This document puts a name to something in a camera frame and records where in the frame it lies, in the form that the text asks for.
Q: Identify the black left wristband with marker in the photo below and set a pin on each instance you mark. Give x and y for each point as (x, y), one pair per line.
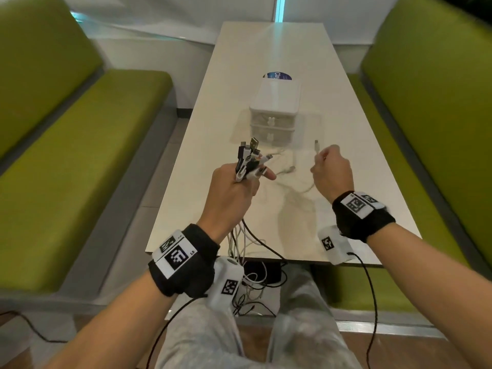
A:
(192, 272)

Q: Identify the person's left hand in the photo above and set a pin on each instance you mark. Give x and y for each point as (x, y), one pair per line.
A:
(226, 199)

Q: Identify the person's right hand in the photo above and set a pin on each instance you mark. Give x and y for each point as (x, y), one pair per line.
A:
(335, 176)

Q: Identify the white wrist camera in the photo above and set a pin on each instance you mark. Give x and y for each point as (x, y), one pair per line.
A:
(226, 284)
(333, 244)

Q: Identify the person's right forearm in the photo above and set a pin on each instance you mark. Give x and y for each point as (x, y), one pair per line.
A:
(434, 295)

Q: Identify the person's left fingers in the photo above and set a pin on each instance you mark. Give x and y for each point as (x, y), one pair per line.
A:
(267, 174)

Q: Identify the green upholstered bench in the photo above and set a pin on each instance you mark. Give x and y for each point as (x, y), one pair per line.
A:
(430, 111)
(65, 157)

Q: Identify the blue round sticker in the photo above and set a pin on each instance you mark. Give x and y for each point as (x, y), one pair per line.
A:
(282, 74)

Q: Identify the white plastic drawer box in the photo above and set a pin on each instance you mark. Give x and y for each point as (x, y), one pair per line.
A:
(275, 101)

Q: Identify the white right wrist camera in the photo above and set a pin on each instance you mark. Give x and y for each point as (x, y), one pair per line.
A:
(333, 244)

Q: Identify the person's right thumb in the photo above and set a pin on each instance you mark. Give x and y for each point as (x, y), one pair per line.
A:
(316, 170)

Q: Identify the person's grey trousers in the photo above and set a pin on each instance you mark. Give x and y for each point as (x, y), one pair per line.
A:
(303, 322)

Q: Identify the black right wristband with marker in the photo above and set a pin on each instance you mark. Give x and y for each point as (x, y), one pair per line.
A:
(369, 222)

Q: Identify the black wristband with marker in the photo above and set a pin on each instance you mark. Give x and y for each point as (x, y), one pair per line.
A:
(369, 222)
(192, 272)

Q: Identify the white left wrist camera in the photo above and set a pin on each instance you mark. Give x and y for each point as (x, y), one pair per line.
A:
(226, 284)

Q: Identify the person's left forearm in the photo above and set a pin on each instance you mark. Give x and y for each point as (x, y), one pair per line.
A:
(115, 326)

